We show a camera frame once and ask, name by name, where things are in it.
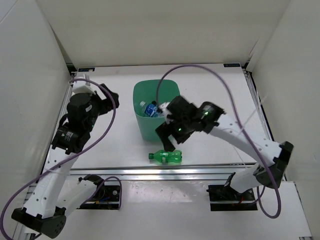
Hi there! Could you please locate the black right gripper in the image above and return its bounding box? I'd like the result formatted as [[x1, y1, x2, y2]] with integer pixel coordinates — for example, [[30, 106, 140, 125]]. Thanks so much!
[[155, 116, 194, 153]]

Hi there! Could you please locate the blue label bottle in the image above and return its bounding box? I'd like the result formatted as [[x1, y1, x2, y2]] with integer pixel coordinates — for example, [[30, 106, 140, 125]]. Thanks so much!
[[139, 101, 159, 118]]

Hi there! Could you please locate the green plastic soda bottle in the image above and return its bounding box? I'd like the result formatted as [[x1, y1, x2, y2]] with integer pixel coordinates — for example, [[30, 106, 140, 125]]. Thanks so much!
[[148, 150, 183, 165]]

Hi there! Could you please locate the clear unlabelled plastic bottle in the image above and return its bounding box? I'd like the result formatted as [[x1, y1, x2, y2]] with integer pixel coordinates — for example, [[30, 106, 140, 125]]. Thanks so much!
[[156, 112, 165, 118]]

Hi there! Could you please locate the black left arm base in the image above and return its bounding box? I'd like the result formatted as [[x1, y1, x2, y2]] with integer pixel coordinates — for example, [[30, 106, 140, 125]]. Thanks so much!
[[78, 174, 123, 210]]

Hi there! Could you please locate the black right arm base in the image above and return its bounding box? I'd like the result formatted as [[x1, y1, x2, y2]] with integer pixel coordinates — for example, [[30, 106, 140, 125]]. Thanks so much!
[[206, 172, 258, 212]]

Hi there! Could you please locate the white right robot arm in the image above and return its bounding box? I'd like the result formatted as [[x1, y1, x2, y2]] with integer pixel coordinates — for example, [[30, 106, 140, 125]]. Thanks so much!
[[155, 96, 294, 200]]

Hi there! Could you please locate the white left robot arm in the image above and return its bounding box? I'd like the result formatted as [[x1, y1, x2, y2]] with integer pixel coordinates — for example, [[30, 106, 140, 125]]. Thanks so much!
[[11, 83, 120, 239]]

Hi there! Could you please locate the green plastic bin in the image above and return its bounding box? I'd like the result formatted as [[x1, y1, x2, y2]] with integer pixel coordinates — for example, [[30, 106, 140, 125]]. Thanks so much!
[[133, 79, 180, 142]]

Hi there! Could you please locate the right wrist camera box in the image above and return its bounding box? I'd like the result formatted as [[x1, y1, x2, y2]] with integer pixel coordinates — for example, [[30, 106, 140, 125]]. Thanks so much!
[[158, 95, 198, 124]]

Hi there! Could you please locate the aluminium frame rail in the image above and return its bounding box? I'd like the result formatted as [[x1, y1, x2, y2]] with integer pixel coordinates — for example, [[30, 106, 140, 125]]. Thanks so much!
[[67, 162, 255, 181]]

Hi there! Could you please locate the white cable tie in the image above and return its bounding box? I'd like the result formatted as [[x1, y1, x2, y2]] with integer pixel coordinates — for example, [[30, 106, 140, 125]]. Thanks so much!
[[238, 94, 268, 136]]

